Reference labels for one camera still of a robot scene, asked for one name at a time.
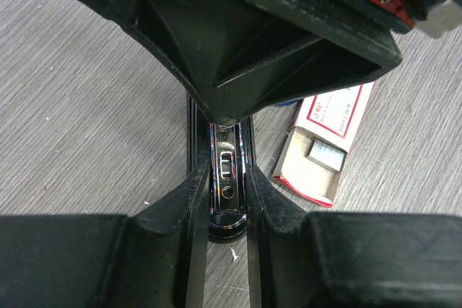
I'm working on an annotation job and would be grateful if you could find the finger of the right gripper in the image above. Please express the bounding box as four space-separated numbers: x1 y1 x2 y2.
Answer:
78 0 401 124

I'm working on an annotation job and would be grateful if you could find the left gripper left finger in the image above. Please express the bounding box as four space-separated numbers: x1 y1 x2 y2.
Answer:
1 162 209 307

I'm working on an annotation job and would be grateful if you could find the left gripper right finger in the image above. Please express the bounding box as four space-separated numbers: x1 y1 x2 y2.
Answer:
245 165 461 307

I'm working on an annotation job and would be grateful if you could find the black stapler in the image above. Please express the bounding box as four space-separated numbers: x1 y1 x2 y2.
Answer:
186 95 256 244

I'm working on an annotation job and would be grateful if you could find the red white staple box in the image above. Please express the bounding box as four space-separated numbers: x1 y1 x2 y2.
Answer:
272 82 375 208

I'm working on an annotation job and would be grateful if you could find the blue stapler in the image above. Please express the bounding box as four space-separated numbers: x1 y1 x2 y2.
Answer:
275 100 298 107

